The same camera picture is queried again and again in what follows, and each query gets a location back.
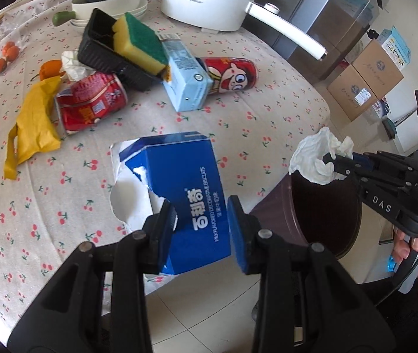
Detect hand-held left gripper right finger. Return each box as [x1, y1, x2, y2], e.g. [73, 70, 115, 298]
[227, 195, 397, 353]

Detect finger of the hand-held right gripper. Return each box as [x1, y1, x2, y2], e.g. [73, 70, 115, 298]
[353, 150, 418, 176]
[322, 154, 418, 194]

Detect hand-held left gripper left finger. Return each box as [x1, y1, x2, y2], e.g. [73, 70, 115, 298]
[7, 199, 178, 353]

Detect white tissue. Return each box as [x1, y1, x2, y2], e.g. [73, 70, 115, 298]
[289, 127, 355, 185]
[61, 51, 96, 81]

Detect dark brown trash bin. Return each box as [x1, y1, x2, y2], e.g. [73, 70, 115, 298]
[248, 171, 362, 260]

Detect blue biscuit box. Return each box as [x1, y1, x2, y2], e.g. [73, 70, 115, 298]
[109, 131, 232, 276]

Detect red cartoon face can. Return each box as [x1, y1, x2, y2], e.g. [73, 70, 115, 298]
[198, 57, 258, 97]

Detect crushed red can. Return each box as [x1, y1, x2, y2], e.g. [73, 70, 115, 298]
[55, 73, 129, 135]

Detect light blue milk carton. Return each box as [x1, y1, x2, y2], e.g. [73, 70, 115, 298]
[159, 34, 214, 113]

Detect yellow plastic bag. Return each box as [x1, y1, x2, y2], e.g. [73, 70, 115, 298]
[4, 76, 63, 181]

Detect black plastic tray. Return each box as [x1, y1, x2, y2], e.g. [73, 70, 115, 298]
[77, 8, 169, 92]

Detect yellow green sponge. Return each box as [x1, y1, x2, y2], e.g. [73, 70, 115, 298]
[113, 12, 170, 76]

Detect person's right hand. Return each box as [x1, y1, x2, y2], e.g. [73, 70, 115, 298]
[391, 228, 418, 295]

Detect dark floor object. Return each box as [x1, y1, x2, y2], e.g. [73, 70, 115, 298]
[382, 118, 397, 139]

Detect blue white package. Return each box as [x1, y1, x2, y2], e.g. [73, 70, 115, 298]
[372, 97, 391, 118]

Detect cardboard box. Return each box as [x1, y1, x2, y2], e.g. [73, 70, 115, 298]
[327, 64, 382, 121]
[352, 39, 404, 100]

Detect cherry print tablecloth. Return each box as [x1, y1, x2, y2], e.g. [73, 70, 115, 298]
[0, 0, 331, 339]

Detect light blue printed box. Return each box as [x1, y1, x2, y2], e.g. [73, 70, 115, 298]
[380, 26, 412, 70]

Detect grey refrigerator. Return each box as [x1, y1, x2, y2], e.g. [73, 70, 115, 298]
[240, 0, 404, 81]

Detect white electric pot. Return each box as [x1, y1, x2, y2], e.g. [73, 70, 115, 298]
[161, 0, 327, 60]

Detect white deep plate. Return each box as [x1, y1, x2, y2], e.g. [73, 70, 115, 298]
[70, 0, 149, 27]

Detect white bowl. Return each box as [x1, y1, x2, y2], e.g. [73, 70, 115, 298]
[71, 0, 143, 21]

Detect small green fruit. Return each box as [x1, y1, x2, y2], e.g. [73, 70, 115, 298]
[53, 10, 76, 26]

